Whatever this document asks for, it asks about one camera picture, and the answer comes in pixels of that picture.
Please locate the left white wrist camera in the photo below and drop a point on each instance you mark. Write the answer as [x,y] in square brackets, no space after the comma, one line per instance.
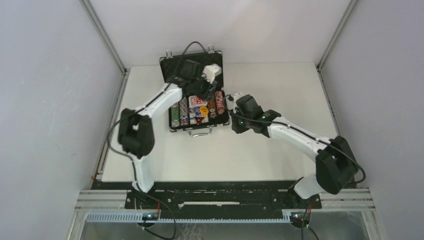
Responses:
[210,72]

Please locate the red white chip stack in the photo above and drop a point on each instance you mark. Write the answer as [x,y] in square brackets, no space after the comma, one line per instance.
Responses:
[219,100]

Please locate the mixed chip stack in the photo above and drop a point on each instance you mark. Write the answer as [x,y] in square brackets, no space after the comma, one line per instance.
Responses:
[183,112]
[175,115]

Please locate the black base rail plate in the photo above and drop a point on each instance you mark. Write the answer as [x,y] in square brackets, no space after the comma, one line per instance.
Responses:
[207,199]

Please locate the red playing card deck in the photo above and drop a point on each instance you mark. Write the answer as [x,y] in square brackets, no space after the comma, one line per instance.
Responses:
[195,101]

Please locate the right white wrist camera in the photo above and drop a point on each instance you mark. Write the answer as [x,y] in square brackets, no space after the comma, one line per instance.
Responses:
[233,98]

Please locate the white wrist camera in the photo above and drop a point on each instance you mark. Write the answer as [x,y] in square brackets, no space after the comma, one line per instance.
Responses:
[233,98]
[210,72]

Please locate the red triangular all-in button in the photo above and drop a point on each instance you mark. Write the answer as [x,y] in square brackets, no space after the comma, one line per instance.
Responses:
[197,119]

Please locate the black aluminium poker case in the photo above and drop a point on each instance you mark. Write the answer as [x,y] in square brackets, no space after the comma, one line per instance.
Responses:
[171,64]

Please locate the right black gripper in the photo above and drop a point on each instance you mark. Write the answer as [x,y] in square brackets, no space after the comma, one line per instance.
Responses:
[235,127]

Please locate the white cable duct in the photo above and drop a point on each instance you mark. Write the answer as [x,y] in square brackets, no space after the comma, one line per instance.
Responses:
[132,217]

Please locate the orange big blind button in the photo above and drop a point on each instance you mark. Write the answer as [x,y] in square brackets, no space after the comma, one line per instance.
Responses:
[204,110]

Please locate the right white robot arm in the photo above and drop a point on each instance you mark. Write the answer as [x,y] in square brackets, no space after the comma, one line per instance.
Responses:
[335,164]

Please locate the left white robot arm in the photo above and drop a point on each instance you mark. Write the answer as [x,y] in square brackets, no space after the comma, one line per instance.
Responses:
[136,132]

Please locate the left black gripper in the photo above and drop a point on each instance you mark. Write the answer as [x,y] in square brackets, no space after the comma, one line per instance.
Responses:
[208,94]

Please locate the right controller board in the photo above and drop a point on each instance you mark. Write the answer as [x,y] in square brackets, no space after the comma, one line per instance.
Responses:
[299,217]

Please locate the left mixed chip stack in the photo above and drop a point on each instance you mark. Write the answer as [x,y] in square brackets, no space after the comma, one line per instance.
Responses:
[175,115]

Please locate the orange chip stack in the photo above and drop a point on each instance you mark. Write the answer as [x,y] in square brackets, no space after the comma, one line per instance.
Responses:
[212,107]

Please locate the controller board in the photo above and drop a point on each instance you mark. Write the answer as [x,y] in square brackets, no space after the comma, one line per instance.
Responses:
[299,217]
[150,217]

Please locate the left controller board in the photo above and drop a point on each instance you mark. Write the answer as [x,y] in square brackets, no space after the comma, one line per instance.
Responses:
[150,217]

